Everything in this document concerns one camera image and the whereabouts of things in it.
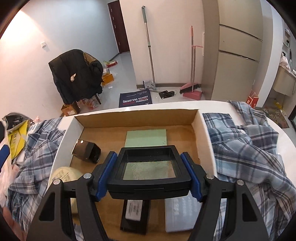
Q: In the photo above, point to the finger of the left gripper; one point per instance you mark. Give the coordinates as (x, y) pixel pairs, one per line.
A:
(4, 154)

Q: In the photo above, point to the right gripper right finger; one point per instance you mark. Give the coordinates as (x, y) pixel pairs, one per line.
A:
(242, 220)

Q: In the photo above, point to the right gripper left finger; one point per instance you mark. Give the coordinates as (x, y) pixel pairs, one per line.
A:
(53, 219)

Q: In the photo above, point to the black square display case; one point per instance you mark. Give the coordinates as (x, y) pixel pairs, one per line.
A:
(148, 173)

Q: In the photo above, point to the green card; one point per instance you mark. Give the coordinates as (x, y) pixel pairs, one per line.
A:
(146, 138)

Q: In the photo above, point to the small black cube box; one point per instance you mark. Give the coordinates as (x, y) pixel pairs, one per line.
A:
(86, 151)

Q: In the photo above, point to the black box with label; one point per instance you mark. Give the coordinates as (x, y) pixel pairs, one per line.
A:
(135, 216)

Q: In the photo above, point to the person's left hand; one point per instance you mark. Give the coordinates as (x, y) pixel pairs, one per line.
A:
(16, 228)

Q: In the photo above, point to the yellow bag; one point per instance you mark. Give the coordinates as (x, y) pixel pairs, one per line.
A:
(17, 138)

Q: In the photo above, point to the white tissue paper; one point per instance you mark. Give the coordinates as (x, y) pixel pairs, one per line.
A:
(6, 179)

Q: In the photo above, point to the blue plaid cloth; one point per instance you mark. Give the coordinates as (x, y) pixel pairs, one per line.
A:
(249, 153)

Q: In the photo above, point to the small cardboard box on floor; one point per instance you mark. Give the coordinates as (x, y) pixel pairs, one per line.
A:
(70, 109)

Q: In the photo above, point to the open cardboard box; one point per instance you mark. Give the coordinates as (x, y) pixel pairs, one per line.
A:
(183, 128)

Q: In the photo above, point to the colourful bathroom rug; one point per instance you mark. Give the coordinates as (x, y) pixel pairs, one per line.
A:
(276, 116)

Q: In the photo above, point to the red box on floor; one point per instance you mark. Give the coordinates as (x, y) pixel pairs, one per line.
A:
(252, 99)

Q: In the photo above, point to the pink broom with dustpan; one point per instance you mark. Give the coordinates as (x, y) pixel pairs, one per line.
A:
(190, 90)

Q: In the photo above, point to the chair with black jacket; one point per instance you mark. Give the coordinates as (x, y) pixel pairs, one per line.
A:
(77, 76)

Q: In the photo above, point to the dark blue floor mat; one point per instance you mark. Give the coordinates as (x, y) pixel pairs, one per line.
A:
(141, 97)

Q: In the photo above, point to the bathroom sink cabinet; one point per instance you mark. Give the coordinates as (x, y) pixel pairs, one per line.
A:
(284, 82)

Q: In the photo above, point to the beige refrigerator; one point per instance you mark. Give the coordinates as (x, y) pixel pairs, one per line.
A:
(232, 47)

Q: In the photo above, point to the dark brown door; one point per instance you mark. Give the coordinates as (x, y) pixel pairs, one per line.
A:
(118, 26)

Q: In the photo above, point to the white wall switch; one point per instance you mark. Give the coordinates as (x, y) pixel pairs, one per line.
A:
(43, 44)

